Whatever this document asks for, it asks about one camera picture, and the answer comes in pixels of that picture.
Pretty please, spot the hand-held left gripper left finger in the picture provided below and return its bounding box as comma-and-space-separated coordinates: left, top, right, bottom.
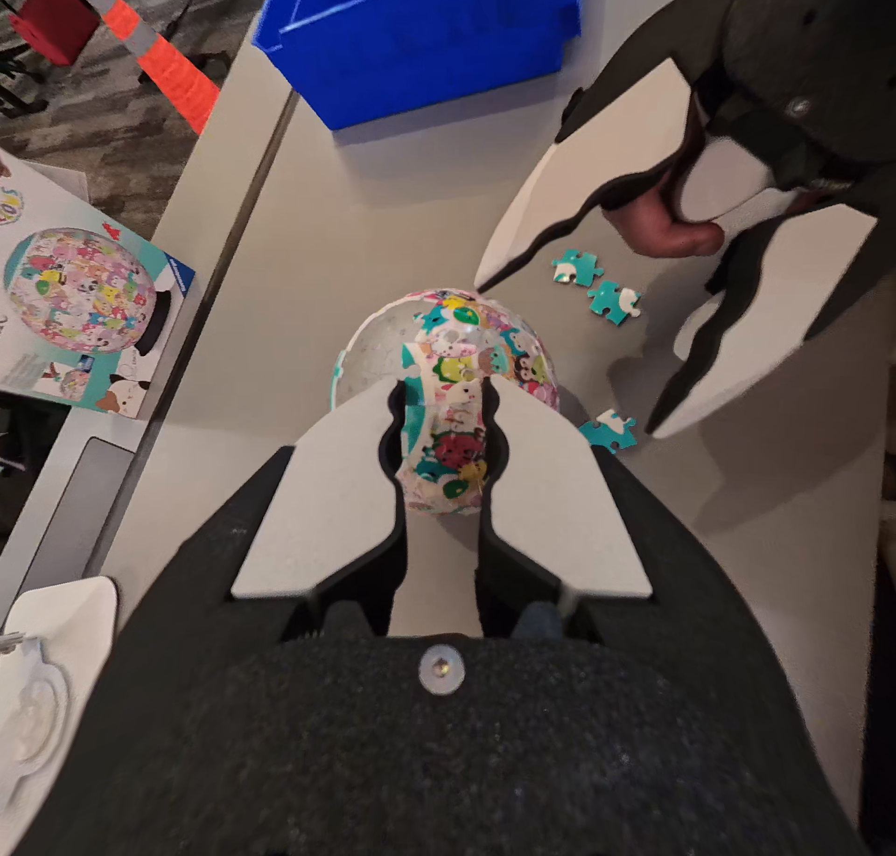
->
230, 377, 410, 637

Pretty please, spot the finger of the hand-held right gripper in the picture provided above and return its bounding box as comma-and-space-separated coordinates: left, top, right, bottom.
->
643, 202, 880, 440
475, 57, 702, 293

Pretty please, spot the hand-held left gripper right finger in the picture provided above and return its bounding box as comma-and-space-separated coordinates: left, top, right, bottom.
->
476, 375, 655, 638

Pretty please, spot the teal puzzle piece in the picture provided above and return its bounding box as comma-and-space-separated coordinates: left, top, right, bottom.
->
587, 280, 644, 327
551, 247, 605, 289
578, 408, 638, 456

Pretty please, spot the colourful puzzle ball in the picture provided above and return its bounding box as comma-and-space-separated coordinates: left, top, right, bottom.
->
330, 285, 561, 517

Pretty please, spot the teal puzzle box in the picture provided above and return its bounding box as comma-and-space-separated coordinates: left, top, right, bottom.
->
0, 158, 198, 421

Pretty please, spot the person's right hand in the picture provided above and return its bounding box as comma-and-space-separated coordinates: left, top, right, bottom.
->
602, 170, 726, 260

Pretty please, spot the blue plastic bin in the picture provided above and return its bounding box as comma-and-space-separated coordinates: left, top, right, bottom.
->
252, 0, 590, 131

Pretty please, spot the grey closed laptop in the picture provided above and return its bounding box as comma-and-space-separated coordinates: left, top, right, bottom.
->
14, 436, 137, 598

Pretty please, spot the clear plastic packaging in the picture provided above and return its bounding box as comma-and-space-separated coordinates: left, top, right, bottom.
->
0, 632, 71, 797

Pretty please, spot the orange grey striped barrier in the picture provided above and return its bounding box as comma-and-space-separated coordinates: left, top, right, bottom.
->
52, 0, 221, 136

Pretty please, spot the red box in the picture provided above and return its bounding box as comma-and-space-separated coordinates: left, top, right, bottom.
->
7, 0, 100, 66

